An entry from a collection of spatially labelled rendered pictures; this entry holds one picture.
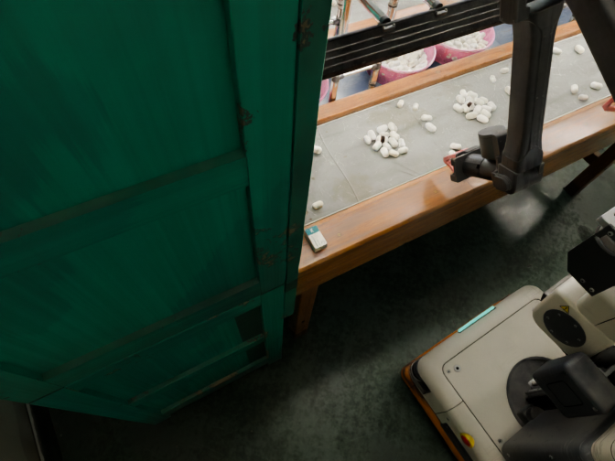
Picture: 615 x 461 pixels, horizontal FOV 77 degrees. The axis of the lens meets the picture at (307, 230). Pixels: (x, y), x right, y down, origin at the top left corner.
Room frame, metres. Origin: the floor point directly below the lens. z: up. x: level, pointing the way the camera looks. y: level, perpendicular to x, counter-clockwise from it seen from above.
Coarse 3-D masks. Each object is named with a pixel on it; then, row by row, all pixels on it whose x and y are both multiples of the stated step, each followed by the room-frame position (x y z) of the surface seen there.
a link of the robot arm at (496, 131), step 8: (488, 128) 0.69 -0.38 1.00; (496, 128) 0.68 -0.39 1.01; (504, 128) 0.67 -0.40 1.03; (480, 136) 0.66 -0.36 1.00; (488, 136) 0.65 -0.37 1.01; (496, 136) 0.64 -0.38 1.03; (504, 136) 0.64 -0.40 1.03; (480, 144) 0.65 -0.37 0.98; (488, 144) 0.64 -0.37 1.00; (496, 144) 0.63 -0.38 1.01; (504, 144) 0.63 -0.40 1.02; (488, 152) 0.63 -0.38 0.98; (496, 152) 0.62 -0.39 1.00; (496, 160) 0.61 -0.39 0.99; (496, 168) 0.60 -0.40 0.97; (496, 176) 0.57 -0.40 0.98; (504, 176) 0.56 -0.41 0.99; (496, 184) 0.56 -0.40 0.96; (504, 184) 0.54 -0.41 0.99
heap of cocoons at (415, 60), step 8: (400, 56) 1.26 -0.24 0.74; (408, 56) 1.27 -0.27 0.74; (416, 56) 1.28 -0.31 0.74; (424, 56) 1.28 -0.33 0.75; (384, 64) 1.20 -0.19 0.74; (392, 64) 1.21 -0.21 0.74; (400, 64) 1.23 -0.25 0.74; (408, 64) 1.23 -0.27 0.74; (416, 64) 1.24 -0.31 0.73; (424, 64) 1.23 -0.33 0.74
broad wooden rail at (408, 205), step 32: (544, 128) 0.98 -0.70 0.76; (576, 128) 1.00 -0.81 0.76; (608, 128) 1.02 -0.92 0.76; (544, 160) 0.85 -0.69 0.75; (576, 160) 1.02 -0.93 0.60; (384, 192) 0.66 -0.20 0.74; (416, 192) 0.66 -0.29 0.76; (448, 192) 0.67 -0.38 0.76; (480, 192) 0.71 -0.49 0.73; (320, 224) 0.51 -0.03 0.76; (352, 224) 0.52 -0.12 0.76; (384, 224) 0.54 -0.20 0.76; (416, 224) 0.59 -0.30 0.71; (320, 256) 0.42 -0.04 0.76; (352, 256) 0.47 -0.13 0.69
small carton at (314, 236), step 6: (312, 228) 0.48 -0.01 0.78; (306, 234) 0.47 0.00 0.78; (312, 234) 0.47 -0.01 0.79; (318, 234) 0.47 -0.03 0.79; (312, 240) 0.45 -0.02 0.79; (318, 240) 0.45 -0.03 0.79; (324, 240) 0.46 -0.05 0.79; (312, 246) 0.44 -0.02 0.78; (318, 246) 0.44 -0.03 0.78; (324, 246) 0.44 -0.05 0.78
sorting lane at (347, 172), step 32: (576, 64) 1.36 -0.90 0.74; (416, 96) 1.07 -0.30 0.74; (448, 96) 1.09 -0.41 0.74; (480, 96) 1.11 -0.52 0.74; (576, 96) 1.18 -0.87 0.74; (608, 96) 1.21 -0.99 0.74; (320, 128) 0.87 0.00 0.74; (352, 128) 0.89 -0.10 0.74; (416, 128) 0.92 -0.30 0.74; (448, 128) 0.94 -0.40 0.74; (480, 128) 0.96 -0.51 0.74; (320, 160) 0.74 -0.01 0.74; (352, 160) 0.76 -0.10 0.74; (384, 160) 0.78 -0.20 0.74; (416, 160) 0.79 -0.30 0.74; (320, 192) 0.63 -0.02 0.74; (352, 192) 0.64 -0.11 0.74
